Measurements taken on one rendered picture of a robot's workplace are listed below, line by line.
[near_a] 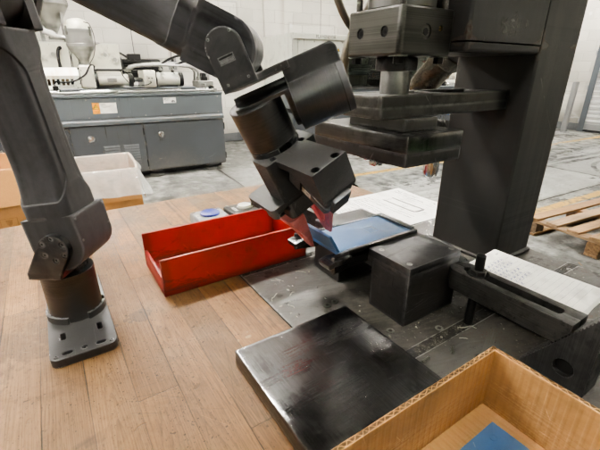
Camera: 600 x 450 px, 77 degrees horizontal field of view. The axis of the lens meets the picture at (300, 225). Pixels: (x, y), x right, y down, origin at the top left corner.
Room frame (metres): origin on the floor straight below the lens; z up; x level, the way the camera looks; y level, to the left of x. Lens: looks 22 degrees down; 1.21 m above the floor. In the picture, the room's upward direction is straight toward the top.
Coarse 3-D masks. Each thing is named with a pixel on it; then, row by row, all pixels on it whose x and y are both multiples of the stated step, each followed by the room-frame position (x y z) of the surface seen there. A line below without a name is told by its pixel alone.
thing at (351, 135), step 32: (384, 64) 0.50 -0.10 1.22; (416, 64) 0.50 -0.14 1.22; (384, 96) 0.45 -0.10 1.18; (416, 96) 0.48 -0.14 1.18; (448, 96) 0.51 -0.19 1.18; (480, 96) 0.55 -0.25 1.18; (320, 128) 0.56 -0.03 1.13; (352, 128) 0.50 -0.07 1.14; (384, 128) 0.48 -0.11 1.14; (416, 128) 0.47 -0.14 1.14; (448, 128) 0.49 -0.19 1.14; (384, 160) 0.45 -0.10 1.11; (416, 160) 0.43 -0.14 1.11; (448, 160) 0.47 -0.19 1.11
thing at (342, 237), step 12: (312, 228) 0.47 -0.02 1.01; (336, 228) 0.52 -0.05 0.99; (348, 228) 0.52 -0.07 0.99; (360, 228) 0.52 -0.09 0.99; (384, 228) 0.52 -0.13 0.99; (396, 228) 0.52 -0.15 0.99; (324, 240) 0.45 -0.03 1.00; (336, 240) 0.48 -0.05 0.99; (348, 240) 0.48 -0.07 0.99; (360, 240) 0.48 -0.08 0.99; (372, 240) 0.48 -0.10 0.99; (336, 252) 0.44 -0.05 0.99
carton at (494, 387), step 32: (448, 384) 0.24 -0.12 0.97; (480, 384) 0.27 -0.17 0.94; (512, 384) 0.26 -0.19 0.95; (544, 384) 0.24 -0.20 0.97; (384, 416) 0.21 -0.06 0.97; (416, 416) 0.22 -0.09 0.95; (448, 416) 0.25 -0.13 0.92; (480, 416) 0.26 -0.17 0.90; (512, 416) 0.25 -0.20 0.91; (544, 416) 0.24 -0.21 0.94; (576, 416) 0.22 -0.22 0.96; (352, 448) 0.18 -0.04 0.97; (384, 448) 0.20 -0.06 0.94; (416, 448) 0.22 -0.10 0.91; (448, 448) 0.23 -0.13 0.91; (544, 448) 0.23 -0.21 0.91; (576, 448) 0.21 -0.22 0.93
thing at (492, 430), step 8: (480, 432) 0.24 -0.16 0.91; (488, 432) 0.24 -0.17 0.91; (496, 432) 0.24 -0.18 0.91; (504, 432) 0.24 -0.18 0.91; (472, 440) 0.23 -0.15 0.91; (480, 440) 0.23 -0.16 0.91; (488, 440) 0.23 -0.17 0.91; (496, 440) 0.23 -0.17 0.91; (504, 440) 0.23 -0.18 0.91; (512, 440) 0.23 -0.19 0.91; (464, 448) 0.23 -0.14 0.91; (472, 448) 0.23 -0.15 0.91; (480, 448) 0.23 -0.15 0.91; (488, 448) 0.23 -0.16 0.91; (496, 448) 0.23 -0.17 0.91; (504, 448) 0.23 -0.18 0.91; (512, 448) 0.23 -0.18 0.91; (520, 448) 0.23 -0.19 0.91; (528, 448) 0.23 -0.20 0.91
